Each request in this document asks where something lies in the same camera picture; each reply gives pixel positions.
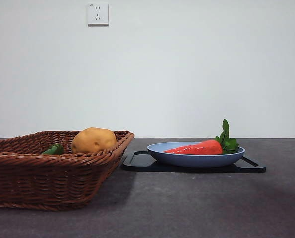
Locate yellow-brown potato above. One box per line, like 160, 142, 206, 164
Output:
71, 127, 118, 154

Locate white wall socket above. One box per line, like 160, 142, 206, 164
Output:
87, 2, 110, 27

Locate green chili pepper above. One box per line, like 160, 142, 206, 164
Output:
41, 144, 65, 156

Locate orange carrot with green leaves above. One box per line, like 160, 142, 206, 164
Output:
162, 119, 240, 156

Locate black flat tray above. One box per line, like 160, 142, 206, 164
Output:
122, 150, 267, 174

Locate brown wicker basket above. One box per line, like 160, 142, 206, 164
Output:
0, 130, 135, 211

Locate blue round plate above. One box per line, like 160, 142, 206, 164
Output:
146, 141, 246, 168

